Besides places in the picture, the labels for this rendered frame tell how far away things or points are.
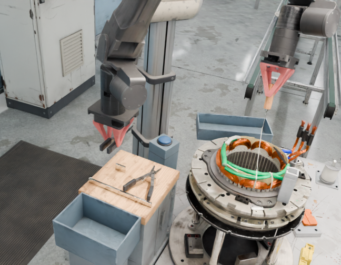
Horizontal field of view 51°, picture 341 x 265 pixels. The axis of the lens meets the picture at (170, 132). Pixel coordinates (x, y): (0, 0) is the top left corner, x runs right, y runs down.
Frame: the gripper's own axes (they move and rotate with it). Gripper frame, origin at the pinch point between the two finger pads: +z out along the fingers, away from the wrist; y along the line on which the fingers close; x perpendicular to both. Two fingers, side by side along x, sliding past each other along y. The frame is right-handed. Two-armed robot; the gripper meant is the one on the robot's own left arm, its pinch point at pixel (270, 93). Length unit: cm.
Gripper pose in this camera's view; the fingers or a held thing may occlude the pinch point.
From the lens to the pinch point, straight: 89.1
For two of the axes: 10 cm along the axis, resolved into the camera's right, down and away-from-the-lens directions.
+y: 5.4, -0.9, 8.4
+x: -8.2, -3.0, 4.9
